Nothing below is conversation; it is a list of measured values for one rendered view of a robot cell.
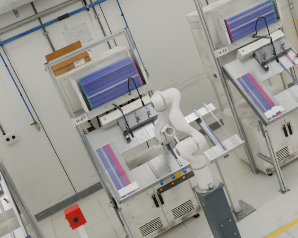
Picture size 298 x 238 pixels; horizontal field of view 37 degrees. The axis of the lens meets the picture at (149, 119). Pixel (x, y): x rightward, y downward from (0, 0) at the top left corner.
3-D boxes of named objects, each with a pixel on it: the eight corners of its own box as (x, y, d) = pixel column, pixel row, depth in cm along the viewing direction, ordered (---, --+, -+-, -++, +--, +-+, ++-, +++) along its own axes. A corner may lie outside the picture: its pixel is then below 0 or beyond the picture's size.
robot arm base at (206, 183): (224, 184, 323) (216, 163, 317) (203, 197, 318) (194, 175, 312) (211, 176, 340) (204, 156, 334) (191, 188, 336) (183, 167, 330)
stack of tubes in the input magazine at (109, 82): (143, 84, 388) (132, 56, 380) (91, 109, 378) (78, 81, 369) (139, 82, 400) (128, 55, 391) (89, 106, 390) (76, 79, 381)
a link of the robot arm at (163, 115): (150, 116, 336) (160, 146, 352) (168, 107, 339) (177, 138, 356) (145, 111, 343) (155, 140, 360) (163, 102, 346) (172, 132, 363)
